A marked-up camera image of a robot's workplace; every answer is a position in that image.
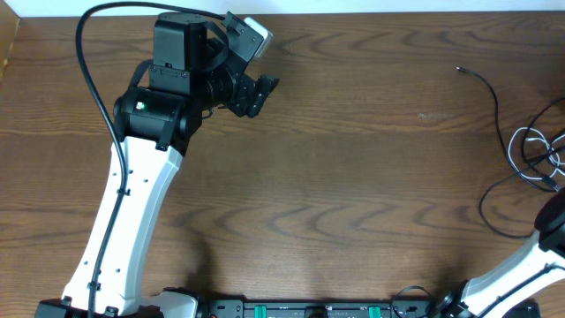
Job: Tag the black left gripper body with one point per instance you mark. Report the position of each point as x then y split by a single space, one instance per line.
245 96

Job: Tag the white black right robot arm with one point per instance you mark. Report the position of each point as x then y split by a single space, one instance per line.
534 266

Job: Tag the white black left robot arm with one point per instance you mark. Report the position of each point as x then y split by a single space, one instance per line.
198 65

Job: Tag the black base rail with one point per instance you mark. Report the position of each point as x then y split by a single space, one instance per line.
322 309

